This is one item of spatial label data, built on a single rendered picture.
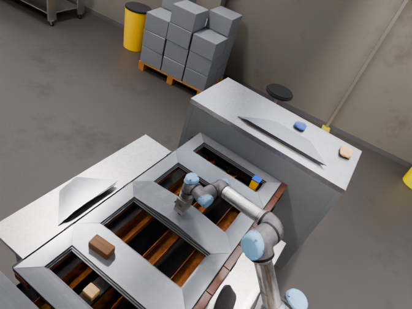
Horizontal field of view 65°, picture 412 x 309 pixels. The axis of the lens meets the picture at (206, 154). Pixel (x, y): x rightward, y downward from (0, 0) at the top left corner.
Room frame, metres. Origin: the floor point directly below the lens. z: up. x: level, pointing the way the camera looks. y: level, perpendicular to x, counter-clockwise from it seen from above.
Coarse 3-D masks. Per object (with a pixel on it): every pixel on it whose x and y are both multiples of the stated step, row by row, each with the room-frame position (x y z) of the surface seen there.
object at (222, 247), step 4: (224, 236) 1.19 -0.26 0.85; (224, 240) 1.16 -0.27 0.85; (228, 240) 1.17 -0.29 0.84; (220, 244) 1.13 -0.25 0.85; (224, 244) 1.14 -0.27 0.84; (228, 244) 1.15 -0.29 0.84; (216, 248) 1.09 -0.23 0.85; (220, 248) 1.10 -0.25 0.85; (224, 248) 1.11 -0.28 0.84; (212, 252) 1.06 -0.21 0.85; (216, 252) 1.07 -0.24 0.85; (220, 252) 1.08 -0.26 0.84; (224, 252) 1.09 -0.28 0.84
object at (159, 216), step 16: (256, 192) 1.66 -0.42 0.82; (144, 208) 1.20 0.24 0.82; (192, 240) 1.09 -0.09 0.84; (240, 240) 1.22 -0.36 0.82; (64, 256) 0.77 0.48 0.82; (80, 256) 0.80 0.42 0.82; (16, 272) 0.63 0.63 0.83; (96, 272) 0.75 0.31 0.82; (32, 288) 0.59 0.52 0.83; (48, 304) 0.55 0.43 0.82
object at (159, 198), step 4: (164, 188) 1.38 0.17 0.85; (160, 192) 1.34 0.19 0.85; (164, 192) 1.35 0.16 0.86; (168, 192) 1.36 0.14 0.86; (156, 196) 1.30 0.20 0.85; (160, 196) 1.31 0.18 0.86; (164, 196) 1.32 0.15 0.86; (168, 196) 1.32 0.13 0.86; (148, 200) 1.25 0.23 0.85; (152, 200) 1.26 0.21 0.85; (156, 200) 1.26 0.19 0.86; (160, 200) 1.27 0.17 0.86; (164, 200) 1.28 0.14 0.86; (148, 204) 1.22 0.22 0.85; (152, 204) 1.23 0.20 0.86; (156, 204) 1.24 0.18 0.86; (160, 204) 1.24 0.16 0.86; (156, 208) 1.20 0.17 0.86
